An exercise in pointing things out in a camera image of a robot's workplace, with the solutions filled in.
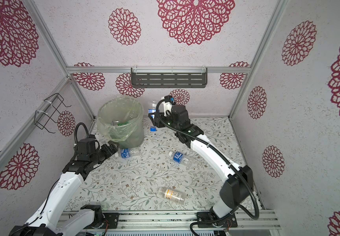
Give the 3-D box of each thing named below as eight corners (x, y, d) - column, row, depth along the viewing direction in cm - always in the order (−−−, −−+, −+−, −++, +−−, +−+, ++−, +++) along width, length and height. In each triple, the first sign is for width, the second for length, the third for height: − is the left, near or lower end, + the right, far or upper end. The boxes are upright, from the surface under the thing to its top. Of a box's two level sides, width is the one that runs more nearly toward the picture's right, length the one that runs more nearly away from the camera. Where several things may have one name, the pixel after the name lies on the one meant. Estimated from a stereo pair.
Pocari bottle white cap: (167, 159, 98) (167, 154, 94) (170, 153, 101) (170, 148, 96) (190, 169, 94) (191, 164, 89) (192, 162, 97) (194, 158, 92)
